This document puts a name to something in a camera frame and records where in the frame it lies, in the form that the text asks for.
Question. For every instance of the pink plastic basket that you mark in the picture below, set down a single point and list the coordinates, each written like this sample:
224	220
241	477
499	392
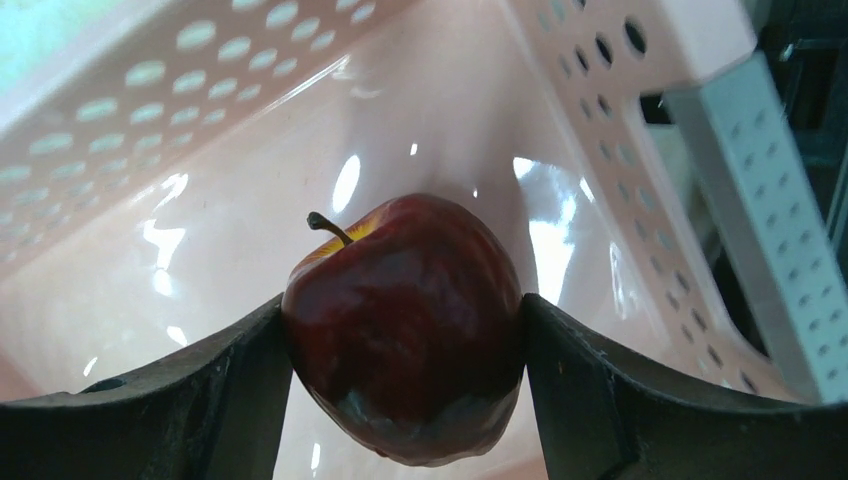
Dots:
633	157

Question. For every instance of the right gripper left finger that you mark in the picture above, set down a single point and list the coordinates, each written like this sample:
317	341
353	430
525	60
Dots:
212	410

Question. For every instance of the dark purple plum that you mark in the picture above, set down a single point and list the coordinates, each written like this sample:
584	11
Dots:
406	330

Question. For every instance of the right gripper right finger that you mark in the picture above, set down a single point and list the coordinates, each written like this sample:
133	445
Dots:
605	411

